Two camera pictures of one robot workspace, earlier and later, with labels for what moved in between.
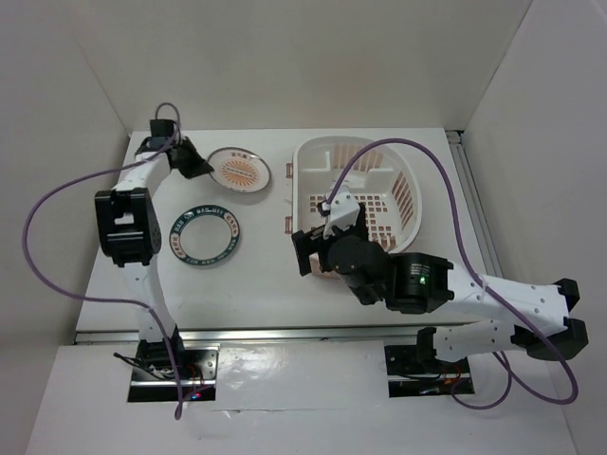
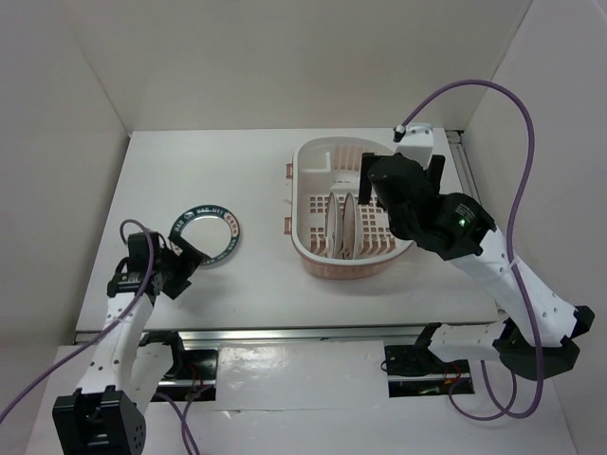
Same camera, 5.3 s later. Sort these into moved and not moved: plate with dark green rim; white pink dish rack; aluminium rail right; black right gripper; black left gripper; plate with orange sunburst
Moved: black left gripper; plate with orange sunburst; black right gripper
Not moved: plate with dark green rim; white pink dish rack; aluminium rail right
